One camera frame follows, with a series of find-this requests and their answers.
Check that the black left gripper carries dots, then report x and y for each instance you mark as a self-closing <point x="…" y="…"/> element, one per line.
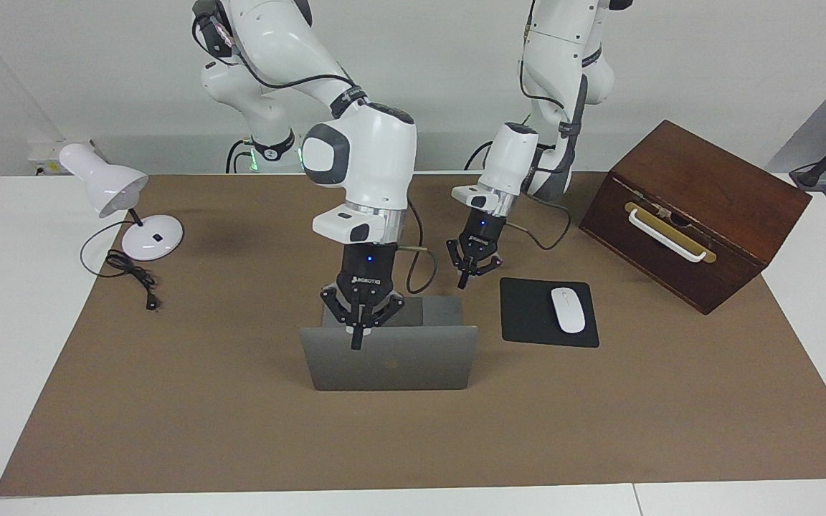
<point x="483" y="233"/>

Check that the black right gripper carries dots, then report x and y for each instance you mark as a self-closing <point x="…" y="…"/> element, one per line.
<point x="366" y="272"/>

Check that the grey aluminium laptop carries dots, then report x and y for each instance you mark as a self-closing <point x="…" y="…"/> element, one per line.
<point x="391" y="365"/>

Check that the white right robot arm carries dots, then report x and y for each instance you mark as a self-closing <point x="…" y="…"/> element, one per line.
<point x="370" y="158"/>

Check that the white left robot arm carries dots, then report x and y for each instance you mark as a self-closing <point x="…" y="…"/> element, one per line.
<point x="556" y="43"/>

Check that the black mouse pad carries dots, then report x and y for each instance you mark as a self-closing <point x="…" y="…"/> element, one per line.
<point x="528" y="315"/>

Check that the white computer mouse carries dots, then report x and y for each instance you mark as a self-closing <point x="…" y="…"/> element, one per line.
<point x="568" y="312"/>

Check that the brown table mat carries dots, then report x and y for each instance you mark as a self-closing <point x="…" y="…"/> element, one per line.
<point x="241" y="416"/>

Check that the white round lamp base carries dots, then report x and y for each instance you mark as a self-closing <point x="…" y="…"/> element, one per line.
<point x="151" y="240"/>

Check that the dark brown wooden box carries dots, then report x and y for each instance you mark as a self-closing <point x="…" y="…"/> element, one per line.
<point x="714" y="186"/>

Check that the white wall power strip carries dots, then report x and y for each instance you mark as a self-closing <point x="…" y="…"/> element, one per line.
<point x="62" y="154"/>

